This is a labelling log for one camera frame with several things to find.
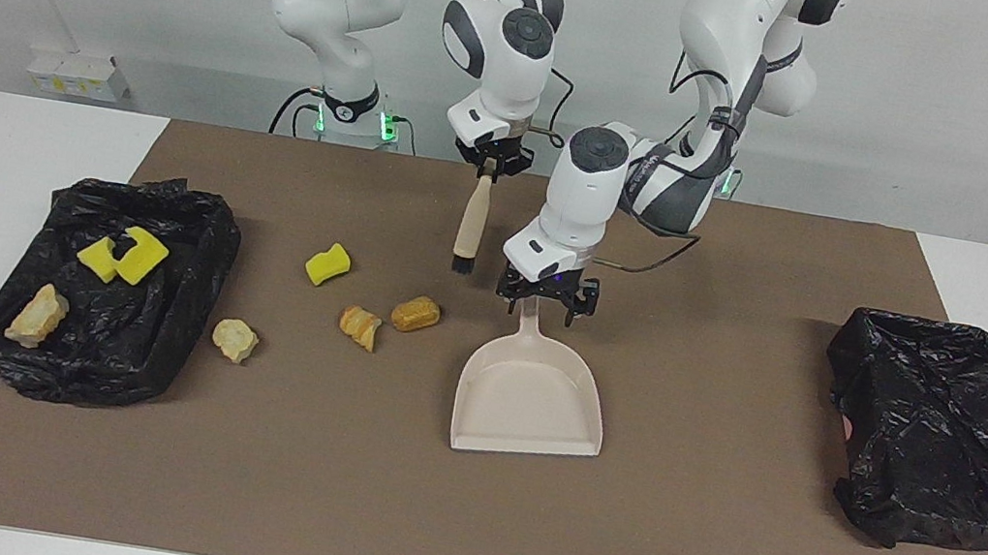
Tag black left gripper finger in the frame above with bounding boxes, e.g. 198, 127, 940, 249
564, 277, 602, 330
494, 268, 535, 319

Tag beige hand brush black bristles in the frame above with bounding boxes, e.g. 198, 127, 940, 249
449, 166, 499, 278

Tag brown bread bun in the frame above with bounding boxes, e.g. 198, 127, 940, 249
388, 292, 444, 339

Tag beige plastic dustpan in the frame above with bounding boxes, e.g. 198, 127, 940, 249
447, 289, 623, 471

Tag orange striped croissant piece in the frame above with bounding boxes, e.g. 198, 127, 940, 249
335, 303, 386, 355

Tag pale bread chunk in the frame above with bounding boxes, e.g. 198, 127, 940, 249
208, 316, 262, 368

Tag notched yellow sponge piece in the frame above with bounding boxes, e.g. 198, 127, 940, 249
111, 224, 173, 290

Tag striped croissant bread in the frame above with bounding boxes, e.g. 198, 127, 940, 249
2, 277, 74, 354

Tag black bag lined bin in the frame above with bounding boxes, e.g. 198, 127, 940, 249
799, 303, 988, 555
0, 153, 249, 427

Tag brown table mat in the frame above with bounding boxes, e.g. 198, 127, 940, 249
0, 93, 988, 555

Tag white power strip box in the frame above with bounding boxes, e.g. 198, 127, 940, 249
22, 44, 134, 106

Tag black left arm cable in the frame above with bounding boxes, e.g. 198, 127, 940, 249
596, 39, 762, 289

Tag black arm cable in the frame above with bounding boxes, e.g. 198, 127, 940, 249
596, 39, 762, 289
246, 0, 589, 150

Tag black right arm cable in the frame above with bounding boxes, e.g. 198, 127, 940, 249
246, 0, 589, 150

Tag black base cable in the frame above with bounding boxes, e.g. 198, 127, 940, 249
267, 81, 425, 157

